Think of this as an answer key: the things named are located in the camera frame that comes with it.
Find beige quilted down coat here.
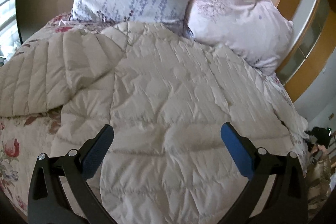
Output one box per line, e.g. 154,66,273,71
0,21,308,224

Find floral bed sheet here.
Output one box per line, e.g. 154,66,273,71
0,11,310,219

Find pink tree print pillow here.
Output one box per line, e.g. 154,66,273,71
186,0,293,75

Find wooden framed wall cabinet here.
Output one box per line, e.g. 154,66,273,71
276,0,335,102

